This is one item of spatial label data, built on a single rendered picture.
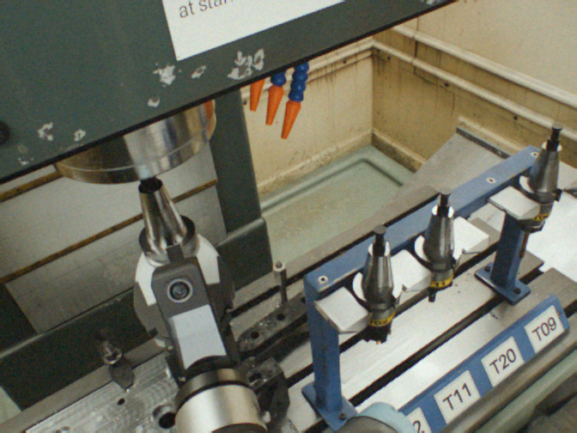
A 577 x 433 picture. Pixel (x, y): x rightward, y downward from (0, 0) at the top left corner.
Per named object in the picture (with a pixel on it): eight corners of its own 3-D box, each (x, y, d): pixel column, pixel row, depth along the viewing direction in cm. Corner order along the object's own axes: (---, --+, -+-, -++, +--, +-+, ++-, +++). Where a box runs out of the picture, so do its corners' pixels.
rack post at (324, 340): (360, 416, 92) (358, 307, 72) (335, 434, 90) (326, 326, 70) (324, 375, 98) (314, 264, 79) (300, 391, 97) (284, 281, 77)
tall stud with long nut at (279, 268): (294, 307, 111) (288, 264, 102) (283, 314, 110) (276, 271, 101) (287, 298, 113) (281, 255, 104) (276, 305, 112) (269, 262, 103)
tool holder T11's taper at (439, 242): (442, 232, 77) (446, 196, 73) (461, 252, 74) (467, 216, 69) (416, 242, 76) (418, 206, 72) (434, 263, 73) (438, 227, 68)
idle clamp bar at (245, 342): (352, 300, 111) (352, 279, 106) (250, 376, 100) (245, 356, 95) (335, 287, 114) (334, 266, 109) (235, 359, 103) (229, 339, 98)
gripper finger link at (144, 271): (134, 289, 65) (164, 340, 59) (119, 255, 61) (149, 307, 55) (158, 277, 66) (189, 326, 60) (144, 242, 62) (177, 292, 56)
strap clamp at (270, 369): (290, 404, 95) (282, 355, 85) (225, 448, 90) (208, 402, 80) (280, 390, 97) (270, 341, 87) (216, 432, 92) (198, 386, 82)
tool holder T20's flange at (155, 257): (191, 223, 64) (185, 208, 63) (207, 255, 60) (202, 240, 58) (139, 242, 63) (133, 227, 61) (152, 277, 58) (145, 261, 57)
